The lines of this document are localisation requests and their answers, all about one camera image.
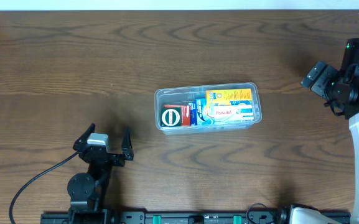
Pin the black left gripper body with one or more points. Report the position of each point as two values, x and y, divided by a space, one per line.
119 162

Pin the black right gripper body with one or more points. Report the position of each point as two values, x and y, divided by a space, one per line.
319 80

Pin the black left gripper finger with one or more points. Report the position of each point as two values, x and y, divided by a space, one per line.
83 138
126 142

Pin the small dark green box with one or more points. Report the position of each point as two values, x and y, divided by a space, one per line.
171 117

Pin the red Panadol box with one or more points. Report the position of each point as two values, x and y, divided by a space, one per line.
185 113

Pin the blue KoolFever box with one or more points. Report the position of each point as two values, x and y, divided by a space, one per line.
200 111

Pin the yellow medicine box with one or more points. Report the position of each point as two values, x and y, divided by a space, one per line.
229 97

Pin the white Panadol box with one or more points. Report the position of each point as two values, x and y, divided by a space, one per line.
232 113

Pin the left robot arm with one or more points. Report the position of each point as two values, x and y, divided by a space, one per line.
87 190

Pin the clear plastic container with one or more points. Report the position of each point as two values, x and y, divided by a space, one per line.
183 95

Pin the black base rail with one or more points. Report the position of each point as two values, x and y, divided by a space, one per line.
255 214

